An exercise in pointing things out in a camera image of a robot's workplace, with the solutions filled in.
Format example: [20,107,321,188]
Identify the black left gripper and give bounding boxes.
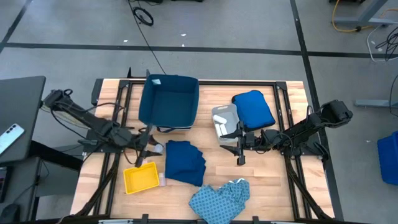
[130,124,165,167]

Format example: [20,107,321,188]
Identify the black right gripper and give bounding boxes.
[219,121,262,166]

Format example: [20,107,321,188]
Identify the grey plastic bin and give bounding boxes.
[211,103,246,146]

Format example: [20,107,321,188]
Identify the navy scrub cloth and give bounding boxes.
[164,139,207,187]

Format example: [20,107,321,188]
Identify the yellow plastic basket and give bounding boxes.
[123,161,160,195]

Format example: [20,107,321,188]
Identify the navy fabric storage bin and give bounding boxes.
[137,68,200,134]

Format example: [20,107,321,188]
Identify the light blue patterned gown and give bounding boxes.
[188,177,251,224]

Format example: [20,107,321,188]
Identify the bright blue folded pad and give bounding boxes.
[231,90,277,133]

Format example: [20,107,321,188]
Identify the black box on table edge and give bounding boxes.
[91,78,104,108]

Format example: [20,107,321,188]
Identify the black computer desk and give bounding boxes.
[0,156,43,224]

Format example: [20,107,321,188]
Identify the dark grey desk top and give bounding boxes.
[0,75,47,165]

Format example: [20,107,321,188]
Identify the silver smartphone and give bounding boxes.
[0,123,25,156]

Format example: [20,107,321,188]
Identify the grey metal floor bar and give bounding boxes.
[355,99,398,110]

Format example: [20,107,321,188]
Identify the computer keyboard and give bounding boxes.
[0,167,7,203]

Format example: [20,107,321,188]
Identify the blue plastic crate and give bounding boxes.
[376,131,398,187]

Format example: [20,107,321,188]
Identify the black computer mouse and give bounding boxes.
[0,203,21,224]

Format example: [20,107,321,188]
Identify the grey metal table base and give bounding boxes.
[329,0,398,26]

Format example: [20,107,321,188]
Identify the black aluminium table frame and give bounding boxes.
[74,67,336,224]

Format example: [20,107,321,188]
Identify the long black floor cable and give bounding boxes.
[126,0,167,75]

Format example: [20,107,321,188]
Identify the black coiled cable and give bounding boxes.
[132,6,155,27]

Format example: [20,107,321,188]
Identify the yellow floor cable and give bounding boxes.
[331,0,398,34]

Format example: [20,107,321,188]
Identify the thin black curved cable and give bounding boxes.
[388,73,398,118]

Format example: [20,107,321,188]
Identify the white floor cable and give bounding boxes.
[366,24,398,63]

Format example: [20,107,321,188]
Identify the black cable bundle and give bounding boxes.
[375,26,398,62]

